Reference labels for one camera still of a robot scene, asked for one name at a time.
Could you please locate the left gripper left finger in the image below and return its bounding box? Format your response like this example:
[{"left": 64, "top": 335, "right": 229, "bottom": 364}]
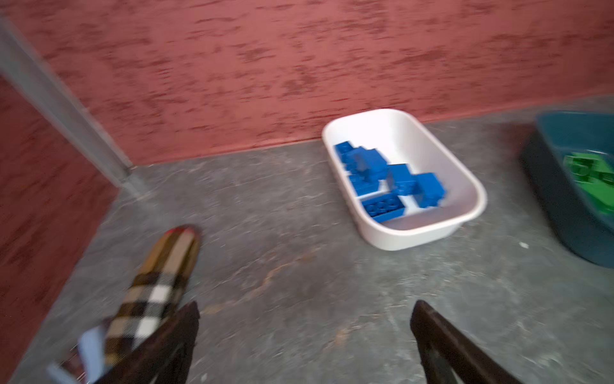
[{"left": 98, "top": 302, "right": 200, "bottom": 384}]

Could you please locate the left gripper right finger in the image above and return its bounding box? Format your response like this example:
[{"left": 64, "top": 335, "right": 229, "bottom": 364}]
[{"left": 410, "top": 300, "right": 520, "bottom": 384}]

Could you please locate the blue lego long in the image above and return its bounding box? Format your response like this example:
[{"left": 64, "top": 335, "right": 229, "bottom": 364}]
[{"left": 361, "top": 194, "right": 405, "bottom": 223}]

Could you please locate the small blue lego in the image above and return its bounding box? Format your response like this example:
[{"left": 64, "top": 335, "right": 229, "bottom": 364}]
[{"left": 334, "top": 141, "right": 354, "bottom": 158}]

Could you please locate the green lego square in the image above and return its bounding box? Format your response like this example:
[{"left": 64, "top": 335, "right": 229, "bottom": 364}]
[{"left": 563, "top": 154, "right": 597, "bottom": 183}]

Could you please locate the plaid brown cylinder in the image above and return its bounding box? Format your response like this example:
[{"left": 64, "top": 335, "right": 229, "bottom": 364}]
[{"left": 104, "top": 226, "right": 200, "bottom": 369}]

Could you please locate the teal rectangular container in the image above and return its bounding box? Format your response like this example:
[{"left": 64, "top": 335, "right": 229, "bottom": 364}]
[{"left": 521, "top": 111, "right": 613, "bottom": 267}]

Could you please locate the white rectangular container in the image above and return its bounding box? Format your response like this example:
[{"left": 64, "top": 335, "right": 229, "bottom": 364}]
[{"left": 321, "top": 109, "right": 487, "bottom": 251}]

